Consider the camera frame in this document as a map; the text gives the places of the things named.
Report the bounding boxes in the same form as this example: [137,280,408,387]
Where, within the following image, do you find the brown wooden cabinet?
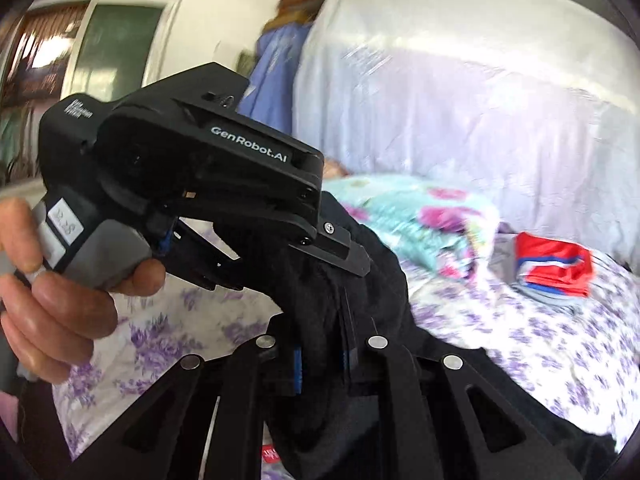
[265,0,336,31]

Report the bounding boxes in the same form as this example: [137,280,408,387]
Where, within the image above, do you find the white cover sheet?
[292,0,640,271]

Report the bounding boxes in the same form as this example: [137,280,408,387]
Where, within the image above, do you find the person's left hand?
[0,196,168,386]

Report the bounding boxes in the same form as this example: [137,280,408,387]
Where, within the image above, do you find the white door with green glass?
[60,0,186,111]

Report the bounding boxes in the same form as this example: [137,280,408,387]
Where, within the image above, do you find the blue hanging cloth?
[237,25,313,121]

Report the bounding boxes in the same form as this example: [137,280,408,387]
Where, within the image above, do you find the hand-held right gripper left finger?
[65,335,306,480]

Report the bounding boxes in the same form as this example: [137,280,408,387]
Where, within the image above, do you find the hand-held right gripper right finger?
[337,287,571,480]

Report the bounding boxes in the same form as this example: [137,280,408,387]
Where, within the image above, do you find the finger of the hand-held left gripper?
[170,221,247,292]
[289,222,373,278]

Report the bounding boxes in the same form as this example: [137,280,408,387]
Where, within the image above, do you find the purple floral bedsheet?
[50,240,640,480]

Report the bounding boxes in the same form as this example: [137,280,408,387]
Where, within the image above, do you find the red blue white folded cloth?
[512,231,596,301]

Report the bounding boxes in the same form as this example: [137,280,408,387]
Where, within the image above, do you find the turquoise pink floral quilt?
[320,175,501,281]

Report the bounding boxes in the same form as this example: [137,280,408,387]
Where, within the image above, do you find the black pants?
[240,192,621,480]

